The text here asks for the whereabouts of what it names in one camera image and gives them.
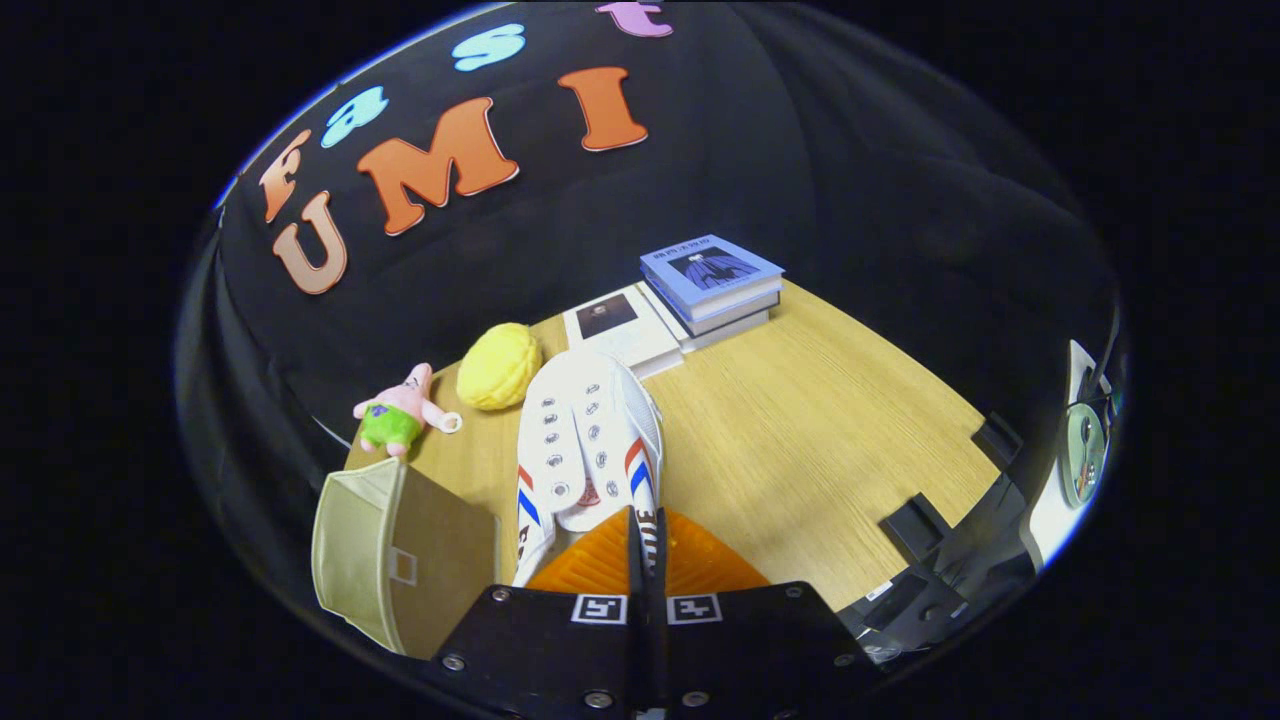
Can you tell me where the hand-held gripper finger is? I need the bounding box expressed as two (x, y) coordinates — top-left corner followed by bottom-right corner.
(648, 508), (886, 720)
(428, 505), (649, 720)

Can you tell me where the brown fabric storage box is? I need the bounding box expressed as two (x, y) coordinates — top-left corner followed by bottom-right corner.
(311, 458), (501, 661)

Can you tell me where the white canvas shoe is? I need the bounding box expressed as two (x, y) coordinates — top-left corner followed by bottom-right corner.
(512, 350), (665, 589)

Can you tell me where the black table clamp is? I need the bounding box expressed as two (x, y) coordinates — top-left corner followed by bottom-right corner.
(972, 411), (1024, 469)
(879, 492), (953, 563)

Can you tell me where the white book with portrait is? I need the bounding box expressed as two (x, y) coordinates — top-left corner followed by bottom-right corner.
(562, 285), (687, 381)

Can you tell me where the yellow round plush toy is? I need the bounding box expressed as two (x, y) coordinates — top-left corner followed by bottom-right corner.
(456, 322), (543, 412)

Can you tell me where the pink star plush toy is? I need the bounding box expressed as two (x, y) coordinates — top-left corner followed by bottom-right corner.
(352, 362), (464, 458)

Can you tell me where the blue cover book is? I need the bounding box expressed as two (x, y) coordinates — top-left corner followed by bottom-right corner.
(639, 234), (786, 321)

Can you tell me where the round grey green disc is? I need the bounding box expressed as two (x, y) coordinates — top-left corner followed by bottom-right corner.
(1060, 400), (1108, 511)

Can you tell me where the black stand frame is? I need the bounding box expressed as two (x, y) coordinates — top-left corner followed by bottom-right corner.
(840, 470), (1041, 666)

